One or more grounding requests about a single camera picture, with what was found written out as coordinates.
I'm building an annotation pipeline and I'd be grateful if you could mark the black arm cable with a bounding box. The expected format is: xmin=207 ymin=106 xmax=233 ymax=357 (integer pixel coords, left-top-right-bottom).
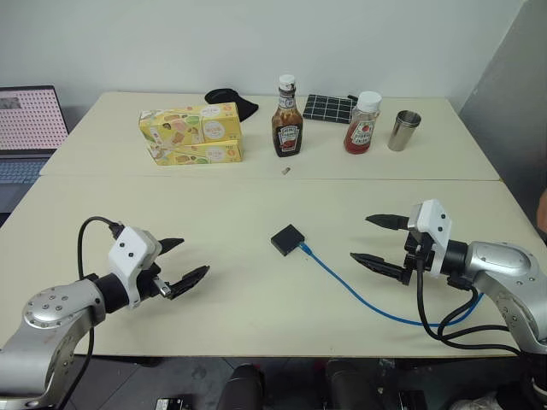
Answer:
xmin=59 ymin=216 xmax=126 ymax=410
xmin=416 ymin=245 xmax=525 ymax=355

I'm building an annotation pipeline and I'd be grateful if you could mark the grey laptop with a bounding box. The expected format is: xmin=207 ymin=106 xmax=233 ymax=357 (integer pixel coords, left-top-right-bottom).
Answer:
xmin=0 ymin=85 xmax=70 ymax=214

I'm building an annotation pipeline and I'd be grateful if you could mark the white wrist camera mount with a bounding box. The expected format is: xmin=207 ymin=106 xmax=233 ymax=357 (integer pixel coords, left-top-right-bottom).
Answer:
xmin=406 ymin=198 xmax=454 ymax=278
xmin=107 ymin=226 xmax=163 ymax=309

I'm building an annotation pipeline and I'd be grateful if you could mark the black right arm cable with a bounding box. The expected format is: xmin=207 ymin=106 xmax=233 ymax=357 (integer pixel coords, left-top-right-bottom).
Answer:
xmin=416 ymin=245 xmax=525 ymax=355

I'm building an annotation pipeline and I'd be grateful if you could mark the blue cable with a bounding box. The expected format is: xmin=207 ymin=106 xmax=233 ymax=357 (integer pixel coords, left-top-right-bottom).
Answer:
xmin=298 ymin=240 xmax=486 ymax=329

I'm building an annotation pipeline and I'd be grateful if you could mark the black white-grid mat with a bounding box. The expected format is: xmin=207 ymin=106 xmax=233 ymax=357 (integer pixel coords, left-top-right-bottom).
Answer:
xmin=302 ymin=94 xmax=357 ymax=126

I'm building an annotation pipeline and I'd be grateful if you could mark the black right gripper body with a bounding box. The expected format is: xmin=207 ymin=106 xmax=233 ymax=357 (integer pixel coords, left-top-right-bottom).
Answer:
xmin=399 ymin=228 xmax=437 ymax=285

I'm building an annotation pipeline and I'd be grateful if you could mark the stainless steel cup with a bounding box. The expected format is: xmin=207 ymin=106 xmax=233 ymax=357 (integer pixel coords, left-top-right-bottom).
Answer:
xmin=387 ymin=109 xmax=423 ymax=152

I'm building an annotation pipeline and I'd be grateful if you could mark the black cloth pad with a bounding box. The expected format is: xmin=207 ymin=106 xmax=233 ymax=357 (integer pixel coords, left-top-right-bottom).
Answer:
xmin=203 ymin=88 xmax=260 ymax=123

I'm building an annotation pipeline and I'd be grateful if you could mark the red ketchup squeeze bottle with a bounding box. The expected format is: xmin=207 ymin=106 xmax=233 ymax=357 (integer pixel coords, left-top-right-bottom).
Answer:
xmin=343 ymin=91 xmax=383 ymax=155

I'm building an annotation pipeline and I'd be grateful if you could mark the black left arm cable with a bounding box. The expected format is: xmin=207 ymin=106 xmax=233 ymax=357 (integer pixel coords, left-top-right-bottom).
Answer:
xmin=59 ymin=216 xmax=126 ymax=410

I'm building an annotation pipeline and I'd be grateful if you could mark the yellow printed snack box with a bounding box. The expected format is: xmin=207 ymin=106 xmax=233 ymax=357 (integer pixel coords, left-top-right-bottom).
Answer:
xmin=144 ymin=138 xmax=244 ymax=167
xmin=138 ymin=102 xmax=243 ymax=149

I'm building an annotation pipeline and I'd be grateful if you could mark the brown sauce squeeze bottle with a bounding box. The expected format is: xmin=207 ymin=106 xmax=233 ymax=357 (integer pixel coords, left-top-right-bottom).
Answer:
xmin=270 ymin=74 xmax=304 ymax=158

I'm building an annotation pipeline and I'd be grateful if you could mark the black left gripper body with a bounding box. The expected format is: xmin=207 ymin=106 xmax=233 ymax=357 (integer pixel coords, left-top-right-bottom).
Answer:
xmin=136 ymin=254 xmax=174 ymax=302

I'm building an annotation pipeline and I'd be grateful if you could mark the grey partition panel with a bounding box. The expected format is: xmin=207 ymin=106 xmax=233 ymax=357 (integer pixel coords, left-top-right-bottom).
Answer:
xmin=458 ymin=0 xmax=547 ymax=240

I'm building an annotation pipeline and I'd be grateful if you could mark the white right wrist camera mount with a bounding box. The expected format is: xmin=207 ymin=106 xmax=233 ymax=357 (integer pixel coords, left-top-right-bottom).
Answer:
xmin=406 ymin=198 xmax=454 ymax=278

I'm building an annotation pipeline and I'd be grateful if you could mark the small black square box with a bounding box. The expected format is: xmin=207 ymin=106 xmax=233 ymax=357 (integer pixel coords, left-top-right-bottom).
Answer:
xmin=269 ymin=224 xmax=306 ymax=257

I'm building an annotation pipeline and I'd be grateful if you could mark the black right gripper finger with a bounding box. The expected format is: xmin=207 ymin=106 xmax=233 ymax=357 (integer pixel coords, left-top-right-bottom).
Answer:
xmin=350 ymin=252 xmax=407 ymax=283
xmin=365 ymin=213 xmax=412 ymax=232

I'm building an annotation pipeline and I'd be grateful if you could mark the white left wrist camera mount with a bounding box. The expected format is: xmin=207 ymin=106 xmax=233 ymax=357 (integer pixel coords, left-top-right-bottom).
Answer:
xmin=107 ymin=226 xmax=163 ymax=309

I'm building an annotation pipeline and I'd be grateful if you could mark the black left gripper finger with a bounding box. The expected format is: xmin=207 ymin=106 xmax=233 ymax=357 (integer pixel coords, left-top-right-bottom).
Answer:
xmin=169 ymin=265 xmax=211 ymax=302
xmin=157 ymin=237 xmax=185 ymax=259

